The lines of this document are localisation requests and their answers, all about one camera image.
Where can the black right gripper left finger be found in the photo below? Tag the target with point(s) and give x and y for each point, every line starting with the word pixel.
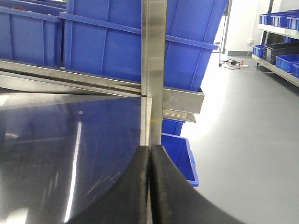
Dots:
pixel 126 201

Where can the side steel shelf with bins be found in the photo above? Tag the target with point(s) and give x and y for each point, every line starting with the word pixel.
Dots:
pixel 279 48

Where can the stainless steel rack frame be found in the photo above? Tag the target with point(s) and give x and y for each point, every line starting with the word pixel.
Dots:
pixel 158 101

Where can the blue plastic bin right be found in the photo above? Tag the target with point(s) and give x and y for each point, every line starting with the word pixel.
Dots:
pixel 103 37

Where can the blue bin below table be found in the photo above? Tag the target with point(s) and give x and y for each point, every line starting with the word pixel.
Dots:
pixel 178 149

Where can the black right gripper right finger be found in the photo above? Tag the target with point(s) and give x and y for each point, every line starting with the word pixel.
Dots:
pixel 174 200

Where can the blue bin with red items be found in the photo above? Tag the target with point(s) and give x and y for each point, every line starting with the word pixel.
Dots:
pixel 31 31

